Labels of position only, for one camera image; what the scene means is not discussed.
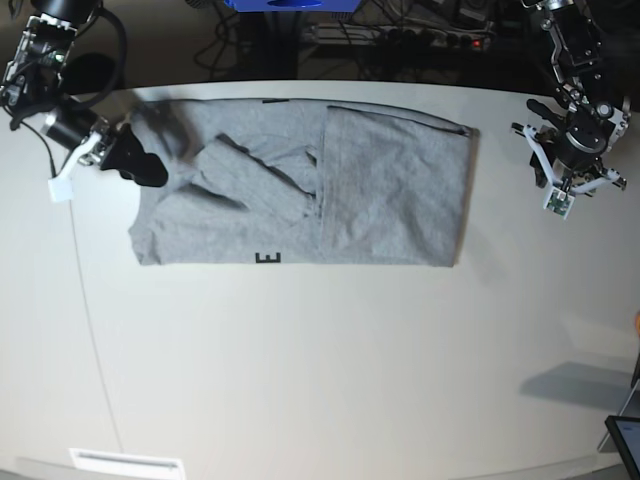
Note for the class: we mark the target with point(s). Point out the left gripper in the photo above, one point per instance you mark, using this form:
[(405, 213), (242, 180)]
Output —
[(578, 145)]

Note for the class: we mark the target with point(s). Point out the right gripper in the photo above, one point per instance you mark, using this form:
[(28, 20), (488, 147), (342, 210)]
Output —
[(126, 155)]

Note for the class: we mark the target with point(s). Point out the grey T-shirt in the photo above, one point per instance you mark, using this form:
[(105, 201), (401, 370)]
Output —
[(301, 181)]

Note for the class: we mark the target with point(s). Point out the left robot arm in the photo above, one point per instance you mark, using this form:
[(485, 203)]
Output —
[(581, 85)]

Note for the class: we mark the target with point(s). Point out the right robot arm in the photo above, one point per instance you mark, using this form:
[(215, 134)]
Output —
[(33, 84)]

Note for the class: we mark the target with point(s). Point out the black power strip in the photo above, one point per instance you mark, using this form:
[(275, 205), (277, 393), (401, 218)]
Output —
[(423, 37)]

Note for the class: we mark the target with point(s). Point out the black tablet device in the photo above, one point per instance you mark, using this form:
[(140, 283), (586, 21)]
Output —
[(624, 431)]

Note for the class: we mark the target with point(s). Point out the white table label strip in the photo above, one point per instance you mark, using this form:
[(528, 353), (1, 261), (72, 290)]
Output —
[(143, 467)]

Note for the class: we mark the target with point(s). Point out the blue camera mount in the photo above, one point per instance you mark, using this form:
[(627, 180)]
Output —
[(244, 6)]

